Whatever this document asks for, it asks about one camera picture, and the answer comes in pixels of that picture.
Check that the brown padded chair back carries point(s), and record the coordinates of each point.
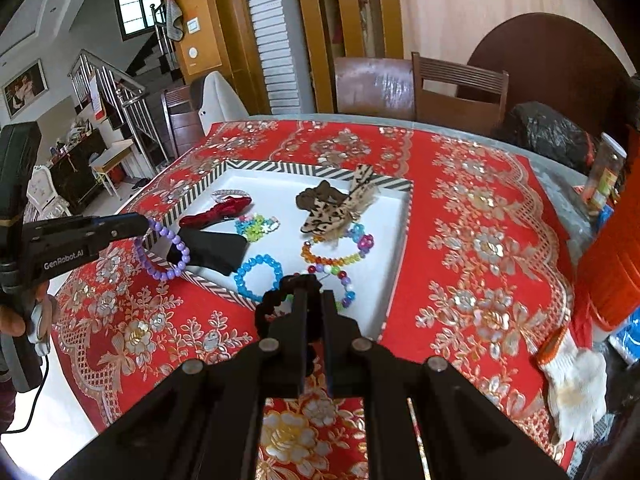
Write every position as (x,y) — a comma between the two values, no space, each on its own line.
(375,87)

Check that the person's left hand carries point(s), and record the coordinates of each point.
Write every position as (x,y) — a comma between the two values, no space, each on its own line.
(13,324)

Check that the white work glove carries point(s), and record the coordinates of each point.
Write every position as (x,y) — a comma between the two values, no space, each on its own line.
(576,386)

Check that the black plastic bag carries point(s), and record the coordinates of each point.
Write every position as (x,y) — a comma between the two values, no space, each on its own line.
(540,129)

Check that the white chair back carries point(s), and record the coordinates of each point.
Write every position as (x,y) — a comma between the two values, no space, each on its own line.
(215,101)

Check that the brown scrunchie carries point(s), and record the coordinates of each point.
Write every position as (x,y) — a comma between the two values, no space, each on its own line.
(322,193)

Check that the clear plastic jar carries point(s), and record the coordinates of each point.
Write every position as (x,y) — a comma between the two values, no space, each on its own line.
(604,172)

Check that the dark round table top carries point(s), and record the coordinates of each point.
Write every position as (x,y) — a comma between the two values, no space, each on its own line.
(558,62)

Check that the metal stair railing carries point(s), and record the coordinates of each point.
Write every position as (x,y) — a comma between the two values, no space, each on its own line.
(124,100)

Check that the red velvet hair bow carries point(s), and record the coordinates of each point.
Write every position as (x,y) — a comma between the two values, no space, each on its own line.
(230,208)

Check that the wooden slatted chair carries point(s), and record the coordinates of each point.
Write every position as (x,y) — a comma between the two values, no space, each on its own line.
(458,96)

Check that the orange ribbed plastic bottle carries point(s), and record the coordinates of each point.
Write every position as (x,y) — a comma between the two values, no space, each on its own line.
(607,285)

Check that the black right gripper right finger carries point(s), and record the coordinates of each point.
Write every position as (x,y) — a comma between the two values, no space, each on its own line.
(424,420)

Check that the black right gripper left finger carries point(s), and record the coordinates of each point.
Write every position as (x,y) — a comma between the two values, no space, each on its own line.
(202,421)

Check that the red floral tablecloth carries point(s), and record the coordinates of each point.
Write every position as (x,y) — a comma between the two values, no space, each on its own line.
(483,281)

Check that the striped white tray box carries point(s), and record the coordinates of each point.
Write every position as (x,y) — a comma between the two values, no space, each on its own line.
(273,187)

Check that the framed wall picture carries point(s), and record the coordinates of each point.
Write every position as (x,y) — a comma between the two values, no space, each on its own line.
(25,88)

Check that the dark wooden side chair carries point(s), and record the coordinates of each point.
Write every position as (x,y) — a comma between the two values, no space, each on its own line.
(182,122)

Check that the blue plastic package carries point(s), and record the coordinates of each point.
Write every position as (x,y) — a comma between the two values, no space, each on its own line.
(626,340)

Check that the leopard print hair bow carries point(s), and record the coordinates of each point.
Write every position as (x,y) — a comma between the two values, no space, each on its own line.
(330,222)

